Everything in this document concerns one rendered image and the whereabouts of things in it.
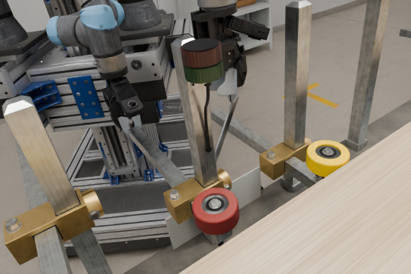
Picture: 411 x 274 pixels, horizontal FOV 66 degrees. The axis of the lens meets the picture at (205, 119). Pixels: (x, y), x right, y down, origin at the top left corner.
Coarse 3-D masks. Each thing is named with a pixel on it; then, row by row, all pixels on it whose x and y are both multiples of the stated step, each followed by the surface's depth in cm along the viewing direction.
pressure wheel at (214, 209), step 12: (204, 192) 57; (216, 192) 56; (228, 192) 56; (204, 204) 55; (216, 204) 53; (228, 204) 54; (204, 216) 52; (216, 216) 52; (228, 216) 51; (204, 228) 52; (216, 228) 52; (228, 228) 52
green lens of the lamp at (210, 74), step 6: (222, 60) 47; (216, 66) 45; (222, 66) 47; (186, 72) 46; (192, 72) 45; (198, 72) 45; (204, 72) 45; (210, 72) 45; (216, 72) 46; (222, 72) 47; (186, 78) 47; (192, 78) 46; (198, 78) 45; (204, 78) 45; (210, 78) 46; (216, 78) 46
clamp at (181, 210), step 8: (224, 176) 65; (184, 184) 64; (192, 184) 64; (200, 184) 64; (216, 184) 63; (224, 184) 65; (168, 192) 63; (184, 192) 62; (192, 192) 62; (200, 192) 62; (168, 200) 61; (176, 200) 61; (184, 200) 61; (192, 200) 61; (168, 208) 64; (176, 208) 60; (184, 208) 61; (176, 216) 61; (184, 216) 62; (192, 216) 63
